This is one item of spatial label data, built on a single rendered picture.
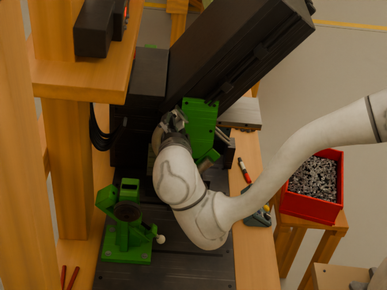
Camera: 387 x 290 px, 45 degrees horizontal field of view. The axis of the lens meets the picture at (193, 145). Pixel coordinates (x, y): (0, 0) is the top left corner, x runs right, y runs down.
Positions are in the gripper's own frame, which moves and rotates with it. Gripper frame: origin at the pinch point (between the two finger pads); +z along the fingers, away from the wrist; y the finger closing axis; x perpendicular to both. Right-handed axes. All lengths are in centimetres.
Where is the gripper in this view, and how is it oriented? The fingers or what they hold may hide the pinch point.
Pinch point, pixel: (176, 119)
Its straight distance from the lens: 143.0
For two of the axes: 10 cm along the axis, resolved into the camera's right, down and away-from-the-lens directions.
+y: -6.1, -7.0, -3.6
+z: -0.2, -4.5, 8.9
